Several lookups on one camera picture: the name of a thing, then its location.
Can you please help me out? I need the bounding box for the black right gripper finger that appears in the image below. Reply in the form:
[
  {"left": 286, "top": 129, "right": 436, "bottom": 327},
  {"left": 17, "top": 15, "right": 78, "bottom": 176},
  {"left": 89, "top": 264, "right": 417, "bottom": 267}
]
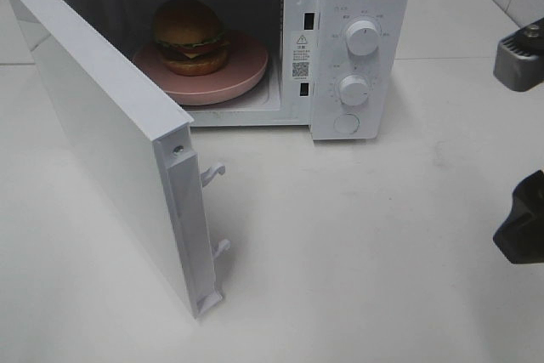
[{"left": 493, "top": 170, "right": 544, "bottom": 264}]

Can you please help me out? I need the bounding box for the round white door button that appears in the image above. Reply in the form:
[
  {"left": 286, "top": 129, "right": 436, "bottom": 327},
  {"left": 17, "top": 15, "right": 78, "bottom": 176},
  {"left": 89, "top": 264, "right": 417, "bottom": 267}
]
[{"left": 333, "top": 114, "right": 360, "bottom": 134}]

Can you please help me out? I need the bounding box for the pink round plate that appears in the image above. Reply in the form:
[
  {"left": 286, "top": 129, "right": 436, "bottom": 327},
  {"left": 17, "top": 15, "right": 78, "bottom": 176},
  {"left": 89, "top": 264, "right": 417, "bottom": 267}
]
[{"left": 133, "top": 31, "right": 269, "bottom": 106}]

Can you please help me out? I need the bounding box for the toy burger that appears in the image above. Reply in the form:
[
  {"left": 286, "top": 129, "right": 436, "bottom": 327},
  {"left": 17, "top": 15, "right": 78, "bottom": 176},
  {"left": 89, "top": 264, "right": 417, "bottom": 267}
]
[{"left": 152, "top": 0, "right": 229, "bottom": 77}]

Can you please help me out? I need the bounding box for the white microwave door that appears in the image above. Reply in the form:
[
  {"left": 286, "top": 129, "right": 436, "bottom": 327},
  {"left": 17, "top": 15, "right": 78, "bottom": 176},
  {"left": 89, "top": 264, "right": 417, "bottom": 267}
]
[{"left": 9, "top": 0, "right": 230, "bottom": 316}]

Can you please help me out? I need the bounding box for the lower white timer knob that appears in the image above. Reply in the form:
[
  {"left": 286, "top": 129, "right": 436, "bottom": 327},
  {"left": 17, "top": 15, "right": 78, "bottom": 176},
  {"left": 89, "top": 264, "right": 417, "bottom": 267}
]
[{"left": 338, "top": 75, "right": 370, "bottom": 106}]

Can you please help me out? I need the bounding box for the upper white power knob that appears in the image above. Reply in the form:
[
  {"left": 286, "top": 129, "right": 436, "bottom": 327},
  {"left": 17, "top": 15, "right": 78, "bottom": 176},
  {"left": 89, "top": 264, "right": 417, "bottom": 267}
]
[{"left": 345, "top": 19, "right": 380, "bottom": 56}]

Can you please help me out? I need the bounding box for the white microwave oven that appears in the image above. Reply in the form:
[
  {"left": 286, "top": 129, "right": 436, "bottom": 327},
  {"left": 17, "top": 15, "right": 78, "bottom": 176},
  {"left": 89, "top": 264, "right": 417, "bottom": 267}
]
[{"left": 63, "top": 0, "right": 407, "bottom": 140}]

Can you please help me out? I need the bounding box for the white warning label sticker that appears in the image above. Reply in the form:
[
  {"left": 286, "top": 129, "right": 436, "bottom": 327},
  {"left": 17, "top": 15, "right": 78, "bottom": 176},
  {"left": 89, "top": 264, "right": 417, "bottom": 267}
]
[{"left": 287, "top": 30, "right": 315, "bottom": 81}]

